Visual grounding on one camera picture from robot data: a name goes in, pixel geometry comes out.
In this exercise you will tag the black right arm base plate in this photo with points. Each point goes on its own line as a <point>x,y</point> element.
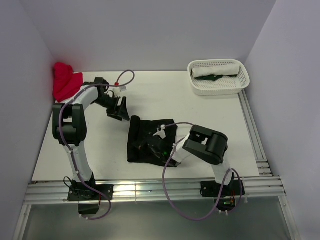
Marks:
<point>211,189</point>

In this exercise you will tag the red t shirt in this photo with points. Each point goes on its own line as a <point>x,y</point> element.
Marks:
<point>66,83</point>

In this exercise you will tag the aluminium frame rail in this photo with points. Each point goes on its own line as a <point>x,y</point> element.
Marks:
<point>266,185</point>

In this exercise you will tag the white perforated plastic basket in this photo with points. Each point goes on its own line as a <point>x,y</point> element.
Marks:
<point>223,86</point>

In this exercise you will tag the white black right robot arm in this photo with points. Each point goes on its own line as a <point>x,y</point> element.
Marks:
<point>203,143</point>

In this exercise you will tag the dark green rolled t shirt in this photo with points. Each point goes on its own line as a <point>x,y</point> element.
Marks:
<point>214,77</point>

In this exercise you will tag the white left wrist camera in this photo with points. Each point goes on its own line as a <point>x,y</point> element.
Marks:
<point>118,90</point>

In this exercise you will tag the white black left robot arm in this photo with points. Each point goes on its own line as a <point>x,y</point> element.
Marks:
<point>69,127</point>

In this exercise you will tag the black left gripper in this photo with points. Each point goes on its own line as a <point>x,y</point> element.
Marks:
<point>118,112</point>

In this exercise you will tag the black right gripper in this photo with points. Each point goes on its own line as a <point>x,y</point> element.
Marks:
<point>143,145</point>

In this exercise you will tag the rolled white t shirt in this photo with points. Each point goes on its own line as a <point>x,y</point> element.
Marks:
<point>219,70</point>

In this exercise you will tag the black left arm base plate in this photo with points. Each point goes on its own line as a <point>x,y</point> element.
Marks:
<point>79,192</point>

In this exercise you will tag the black t shirt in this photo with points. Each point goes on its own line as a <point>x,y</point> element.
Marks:
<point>139,129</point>

